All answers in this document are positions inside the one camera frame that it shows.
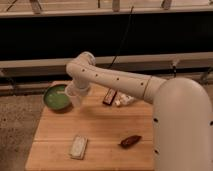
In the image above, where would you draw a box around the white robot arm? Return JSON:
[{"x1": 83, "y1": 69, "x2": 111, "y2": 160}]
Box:
[{"x1": 66, "y1": 52, "x2": 213, "y2": 171}]

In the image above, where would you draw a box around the wooden bamboo board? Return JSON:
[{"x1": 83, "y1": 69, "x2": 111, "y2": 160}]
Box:
[{"x1": 25, "y1": 85, "x2": 153, "y2": 171}]

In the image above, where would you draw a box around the green ceramic bowl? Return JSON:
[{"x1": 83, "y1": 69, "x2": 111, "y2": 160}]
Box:
[{"x1": 43, "y1": 84, "x2": 71, "y2": 110}]

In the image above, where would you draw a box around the brown wrapped snack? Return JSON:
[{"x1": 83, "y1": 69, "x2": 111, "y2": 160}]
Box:
[{"x1": 120, "y1": 135, "x2": 141, "y2": 149}]

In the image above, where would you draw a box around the white rectangular sponge block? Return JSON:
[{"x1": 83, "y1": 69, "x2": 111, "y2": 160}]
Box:
[{"x1": 69, "y1": 135, "x2": 88, "y2": 160}]

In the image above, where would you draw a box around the dark chocolate bar wrapper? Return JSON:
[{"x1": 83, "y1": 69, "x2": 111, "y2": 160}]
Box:
[{"x1": 103, "y1": 89, "x2": 117, "y2": 106}]

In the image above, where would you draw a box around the black hanging cable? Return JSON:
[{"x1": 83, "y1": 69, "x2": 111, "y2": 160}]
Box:
[{"x1": 105, "y1": 4, "x2": 136, "y2": 69}]

